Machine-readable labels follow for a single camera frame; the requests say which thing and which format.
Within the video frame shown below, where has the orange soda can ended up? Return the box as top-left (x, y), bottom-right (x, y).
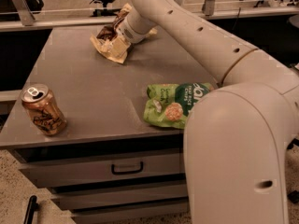
top-left (21, 83), bottom-right (66, 136)

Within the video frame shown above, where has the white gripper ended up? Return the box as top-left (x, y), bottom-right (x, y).
top-left (110, 20), bottom-right (146, 58)

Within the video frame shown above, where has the black handle bottom left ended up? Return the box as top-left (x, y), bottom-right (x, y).
top-left (23, 195), bottom-right (38, 224)

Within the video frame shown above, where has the grey drawer cabinet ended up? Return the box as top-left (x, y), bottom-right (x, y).
top-left (1, 26), bottom-right (212, 224)

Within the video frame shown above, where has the black drawer handle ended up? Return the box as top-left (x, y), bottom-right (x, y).
top-left (110, 161), bottom-right (144, 175)

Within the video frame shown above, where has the brown chip bag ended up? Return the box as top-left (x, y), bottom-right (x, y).
top-left (90, 4), bottom-right (157, 63)

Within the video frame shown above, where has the black hanging cable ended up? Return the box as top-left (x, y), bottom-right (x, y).
top-left (231, 7), bottom-right (242, 33)

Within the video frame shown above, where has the green rice chips bag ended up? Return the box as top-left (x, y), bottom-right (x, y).
top-left (143, 82), bottom-right (214, 129)

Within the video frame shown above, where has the black chair top left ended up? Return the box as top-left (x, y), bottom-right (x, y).
top-left (0, 0), bottom-right (44, 15)

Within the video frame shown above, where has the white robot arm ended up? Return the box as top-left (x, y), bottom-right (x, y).
top-left (118, 0), bottom-right (299, 224)

